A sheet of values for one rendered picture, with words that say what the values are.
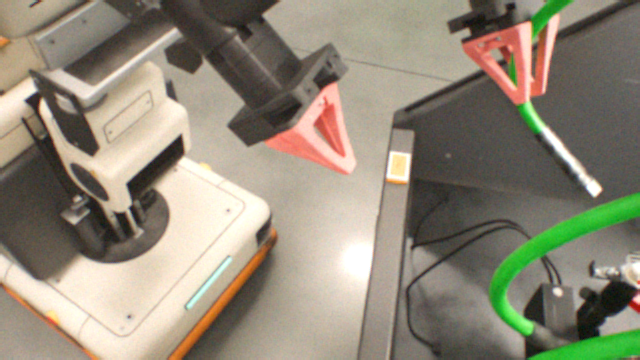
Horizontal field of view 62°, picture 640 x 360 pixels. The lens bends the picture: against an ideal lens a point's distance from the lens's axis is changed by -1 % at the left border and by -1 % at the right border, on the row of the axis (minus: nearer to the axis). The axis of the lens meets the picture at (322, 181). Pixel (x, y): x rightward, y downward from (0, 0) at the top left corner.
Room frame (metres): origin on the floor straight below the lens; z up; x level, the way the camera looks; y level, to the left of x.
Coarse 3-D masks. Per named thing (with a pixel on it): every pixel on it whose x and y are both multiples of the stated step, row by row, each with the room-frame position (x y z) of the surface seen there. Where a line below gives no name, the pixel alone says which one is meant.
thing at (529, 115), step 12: (552, 0) 0.41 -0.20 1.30; (564, 0) 0.41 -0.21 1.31; (540, 12) 0.42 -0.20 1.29; (552, 12) 0.41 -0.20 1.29; (540, 24) 0.41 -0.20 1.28; (516, 72) 0.42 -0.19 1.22; (516, 84) 0.41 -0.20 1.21; (528, 108) 0.40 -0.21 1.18; (528, 120) 0.40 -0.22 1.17; (540, 120) 0.40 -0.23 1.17
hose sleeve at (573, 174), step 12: (540, 132) 0.39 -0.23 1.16; (552, 132) 0.39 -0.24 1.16; (540, 144) 0.39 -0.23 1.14; (552, 144) 0.38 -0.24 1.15; (552, 156) 0.38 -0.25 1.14; (564, 156) 0.37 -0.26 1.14; (564, 168) 0.37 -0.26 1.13; (576, 168) 0.37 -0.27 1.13; (576, 180) 0.36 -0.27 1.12; (588, 180) 0.36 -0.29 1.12
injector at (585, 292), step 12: (624, 276) 0.25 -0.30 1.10; (588, 288) 0.26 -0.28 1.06; (612, 288) 0.25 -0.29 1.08; (624, 288) 0.24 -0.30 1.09; (636, 288) 0.24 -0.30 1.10; (588, 300) 0.25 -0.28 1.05; (600, 300) 0.25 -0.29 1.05; (612, 300) 0.24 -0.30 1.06; (624, 300) 0.24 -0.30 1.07; (588, 312) 0.26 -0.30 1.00; (600, 312) 0.25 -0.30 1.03; (612, 312) 0.24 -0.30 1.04; (588, 324) 0.25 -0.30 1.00; (600, 324) 0.24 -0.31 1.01; (588, 336) 0.24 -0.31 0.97
